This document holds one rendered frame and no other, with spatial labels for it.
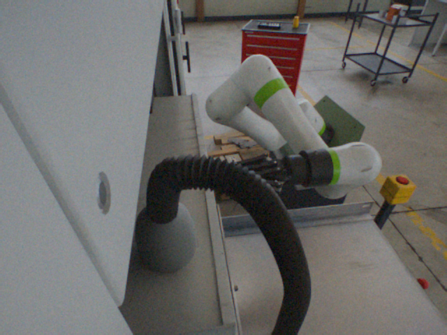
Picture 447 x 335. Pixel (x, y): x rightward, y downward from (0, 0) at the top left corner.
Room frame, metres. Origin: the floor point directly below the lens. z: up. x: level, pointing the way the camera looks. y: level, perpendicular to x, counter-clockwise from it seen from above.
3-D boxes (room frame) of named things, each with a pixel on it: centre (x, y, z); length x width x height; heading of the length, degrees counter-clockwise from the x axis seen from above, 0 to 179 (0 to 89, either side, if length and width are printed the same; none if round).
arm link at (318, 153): (0.51, -0.22, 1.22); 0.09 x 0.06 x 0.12; 9
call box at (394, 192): (0.83, -0.73, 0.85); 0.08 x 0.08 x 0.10; 8
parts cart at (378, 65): (4.40, -2.40, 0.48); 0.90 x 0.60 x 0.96; 12
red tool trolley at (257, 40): (3.38, -0.59, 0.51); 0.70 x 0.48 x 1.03; 72
